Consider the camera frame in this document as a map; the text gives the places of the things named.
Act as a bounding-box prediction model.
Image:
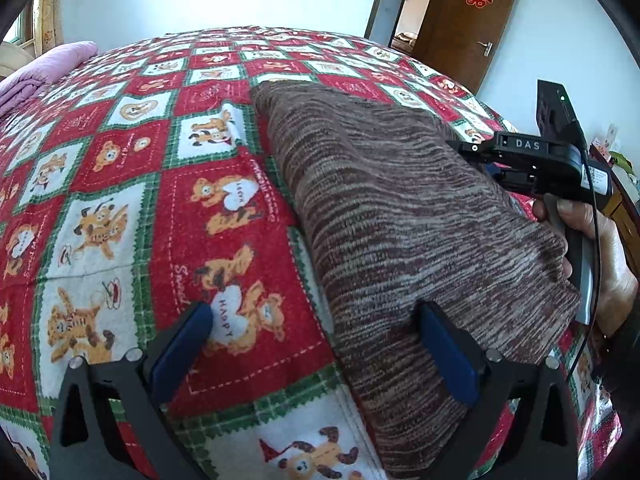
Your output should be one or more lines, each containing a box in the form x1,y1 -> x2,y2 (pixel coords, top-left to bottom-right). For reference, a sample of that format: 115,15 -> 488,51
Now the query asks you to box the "red bear printed blanket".
0,27 -> 623,480

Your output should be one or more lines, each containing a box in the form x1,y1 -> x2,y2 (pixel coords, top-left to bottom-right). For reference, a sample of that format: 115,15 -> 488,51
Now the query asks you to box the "patterned curtain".
32,0 -> 63,56

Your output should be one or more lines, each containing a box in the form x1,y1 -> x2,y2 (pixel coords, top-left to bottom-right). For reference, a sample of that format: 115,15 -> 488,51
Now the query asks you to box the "wooden cabinet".
589,144 -> 640,266

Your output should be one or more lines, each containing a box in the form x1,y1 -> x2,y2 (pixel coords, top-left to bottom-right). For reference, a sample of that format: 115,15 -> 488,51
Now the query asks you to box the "pink folded quilt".
0,41 -> 99,118

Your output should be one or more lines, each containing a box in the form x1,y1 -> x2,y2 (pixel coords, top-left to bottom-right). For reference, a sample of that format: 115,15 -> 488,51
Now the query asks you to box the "wooden door frame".
365,0 -> 443,56

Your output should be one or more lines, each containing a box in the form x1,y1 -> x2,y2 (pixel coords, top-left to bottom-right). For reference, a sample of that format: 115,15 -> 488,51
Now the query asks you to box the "window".
0,7 -> 38,47

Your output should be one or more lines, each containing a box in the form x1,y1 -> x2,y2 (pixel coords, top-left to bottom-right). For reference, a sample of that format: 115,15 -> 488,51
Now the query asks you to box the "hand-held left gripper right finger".
417,301 -> 581,480

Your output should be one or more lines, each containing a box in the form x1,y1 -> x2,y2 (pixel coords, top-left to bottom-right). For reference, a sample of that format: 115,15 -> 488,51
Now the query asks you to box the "person's right hand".
531,197 -> 640,339

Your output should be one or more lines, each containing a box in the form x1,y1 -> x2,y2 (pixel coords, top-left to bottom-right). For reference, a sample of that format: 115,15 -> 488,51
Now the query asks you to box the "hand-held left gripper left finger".
50,301 -> 215,480

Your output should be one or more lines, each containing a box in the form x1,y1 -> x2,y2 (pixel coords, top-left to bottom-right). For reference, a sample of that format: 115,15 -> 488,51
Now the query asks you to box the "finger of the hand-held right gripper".
445,139 -> 501,163

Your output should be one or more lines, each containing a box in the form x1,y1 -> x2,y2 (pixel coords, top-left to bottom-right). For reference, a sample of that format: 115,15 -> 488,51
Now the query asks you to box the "cream wooden headboard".
0,42 -> 36,79

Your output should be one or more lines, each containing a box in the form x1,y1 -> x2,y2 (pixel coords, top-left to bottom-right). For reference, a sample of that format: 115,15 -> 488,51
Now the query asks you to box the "brown striped knit sweater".
250,81 -> 582,480

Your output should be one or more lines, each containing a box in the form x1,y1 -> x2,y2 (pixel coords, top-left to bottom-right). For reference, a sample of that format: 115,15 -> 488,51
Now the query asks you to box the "brown wooden door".
412,0 -> 522,93

